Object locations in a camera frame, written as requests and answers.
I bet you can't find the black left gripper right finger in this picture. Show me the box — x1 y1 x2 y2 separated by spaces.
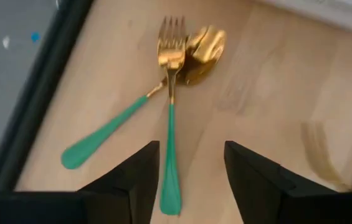
224 140 335 224

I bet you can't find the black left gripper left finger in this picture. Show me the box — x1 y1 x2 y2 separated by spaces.
69 140 160 224

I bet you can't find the green-handled gold spoon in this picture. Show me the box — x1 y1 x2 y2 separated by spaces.
60 24 228 170

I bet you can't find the green-handled gold fork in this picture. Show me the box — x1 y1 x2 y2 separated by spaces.
157 15 188 217
300 120 351 191

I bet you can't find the black aluminium table frame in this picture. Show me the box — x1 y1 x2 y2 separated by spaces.
0 0 95 192

